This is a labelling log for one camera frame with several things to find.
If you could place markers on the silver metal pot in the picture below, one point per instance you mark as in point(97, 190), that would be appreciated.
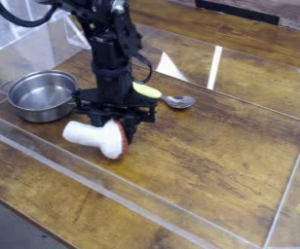
point(42, 95)

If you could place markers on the black bar in background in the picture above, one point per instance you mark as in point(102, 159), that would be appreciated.
point(238, 12)

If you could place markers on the clear acrylic enclosure wall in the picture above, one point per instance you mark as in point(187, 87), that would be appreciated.
point(209, 180)

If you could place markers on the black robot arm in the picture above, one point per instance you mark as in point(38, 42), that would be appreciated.
point(115, 43)

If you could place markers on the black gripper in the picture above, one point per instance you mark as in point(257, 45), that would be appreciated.
point(114, 100)

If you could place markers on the red and white plush mushroom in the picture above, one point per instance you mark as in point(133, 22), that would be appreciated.
point(107, 138)

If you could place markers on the spoon with green handle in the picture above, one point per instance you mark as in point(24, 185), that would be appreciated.
point(175, 101)

